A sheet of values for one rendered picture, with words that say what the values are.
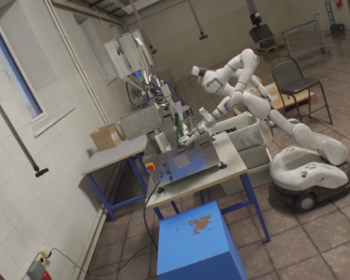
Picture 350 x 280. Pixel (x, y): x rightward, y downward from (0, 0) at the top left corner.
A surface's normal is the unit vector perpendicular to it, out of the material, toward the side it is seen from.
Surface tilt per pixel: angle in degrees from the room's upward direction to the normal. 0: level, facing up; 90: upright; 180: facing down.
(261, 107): 90
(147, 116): 90
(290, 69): 77
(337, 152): 90
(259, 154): 96
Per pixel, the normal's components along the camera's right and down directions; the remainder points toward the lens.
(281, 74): 0.16, 0.01
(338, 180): 0.06, 0.31
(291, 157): -0.05, 0.04
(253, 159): -0.07, 0.47
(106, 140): -0.29, 0.43
